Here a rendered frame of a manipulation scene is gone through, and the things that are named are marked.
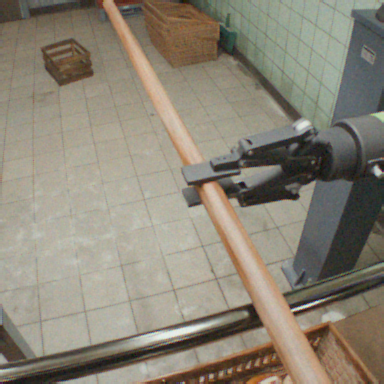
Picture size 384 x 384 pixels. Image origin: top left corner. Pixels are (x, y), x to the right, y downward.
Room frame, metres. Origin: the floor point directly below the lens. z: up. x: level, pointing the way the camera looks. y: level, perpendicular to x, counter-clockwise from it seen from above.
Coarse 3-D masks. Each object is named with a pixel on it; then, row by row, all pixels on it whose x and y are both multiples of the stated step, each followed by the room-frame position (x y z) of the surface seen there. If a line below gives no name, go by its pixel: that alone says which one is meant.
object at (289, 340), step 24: (120, 24) 0.92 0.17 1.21; (144, 72) 0.67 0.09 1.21; (168, 96) 0.59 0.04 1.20; (168, 120) 0.51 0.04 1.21; (192, 144) 0.45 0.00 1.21; (216, 192) 0.35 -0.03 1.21; (216, 216) 0.32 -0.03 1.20; (240, 240) 0.28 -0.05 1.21; (240, 264) 0.25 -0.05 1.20; (264, 264) 0.25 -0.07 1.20; (264, 288) 0.22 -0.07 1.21; (264, 312) 0.19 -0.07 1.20; (288, 312) 0.19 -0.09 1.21; (288, 336) 0.16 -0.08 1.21; (288, 360) 0.14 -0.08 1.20; (312, 360) 0.14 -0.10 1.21
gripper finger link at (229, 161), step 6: (246, 144) 0.40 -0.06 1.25; (240, 150) 0.40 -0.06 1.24; (222, 156) 0.40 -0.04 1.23; (228, 156) 0.40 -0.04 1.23; (234, 156) 0.40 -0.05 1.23; (240, 156) 0.39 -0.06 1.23; (246, 156) 0.40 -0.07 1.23; (210, 162) 0.39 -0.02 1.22; (216, 162) 0.39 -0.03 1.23; (222, 162) 0.39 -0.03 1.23; (228, 162) 0.39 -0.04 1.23; (234, 162) 0.39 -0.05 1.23; (216, 168) 0.38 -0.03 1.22; (222, 168) 0.39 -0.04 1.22; (228, 168) 0.39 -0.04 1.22
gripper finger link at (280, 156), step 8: (232, 152) 0.41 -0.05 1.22; (264, 152) 0.41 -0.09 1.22; (272, 152) 0.42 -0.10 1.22; (280, 152) 0.42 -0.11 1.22; (288, 152) 0.42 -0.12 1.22; (240, 160) 0.39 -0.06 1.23; (248, 160) 0.39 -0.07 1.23; (256, 160) 0.39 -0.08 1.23; (264, 160) 0.40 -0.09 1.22; (272, 160) 0.40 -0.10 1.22; (280, 160) 0.41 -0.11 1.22; (288, 160) 0.41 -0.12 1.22; (296, 160) 0.41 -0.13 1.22; (304, 160) 0.41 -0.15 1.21; (312, 160) 0.41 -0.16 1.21
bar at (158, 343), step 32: (320, 288) 0.24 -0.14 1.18; (352, 288) 0.24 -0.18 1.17; (0, 320) 0.31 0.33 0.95; (192, 320) 0.20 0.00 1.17; (224, 320) 0.20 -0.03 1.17; (256, 320) 0.20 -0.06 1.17; (0, 352) 0.29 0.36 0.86; (32, 352) 0.33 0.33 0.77; (64, 352) 0.16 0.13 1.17; (96, 352) 0.16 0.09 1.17; (128, 352) 0.17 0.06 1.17; (160, 352) 0.17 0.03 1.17
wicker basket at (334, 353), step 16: (320, 336) 0.42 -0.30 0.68; (336, 336) 0.39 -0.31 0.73; (240, 352) 0.36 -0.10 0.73; (256, 352) 0.37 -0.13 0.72; (272, 352) 0.38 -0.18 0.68; (320, 352) 0.41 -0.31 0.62; (336, 352) 0.37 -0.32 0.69; (352, 352) 0.34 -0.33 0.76; (192, 368) 0.33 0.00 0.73; (208, 368) 0.34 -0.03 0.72; (224, 368) 0.35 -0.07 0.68; (240, 368) 0.37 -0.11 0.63; (256, 368) 0.38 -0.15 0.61; (272, 368) 0.38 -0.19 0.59; (336, 368) 0.35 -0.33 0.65; (352, 368) 0.32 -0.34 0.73
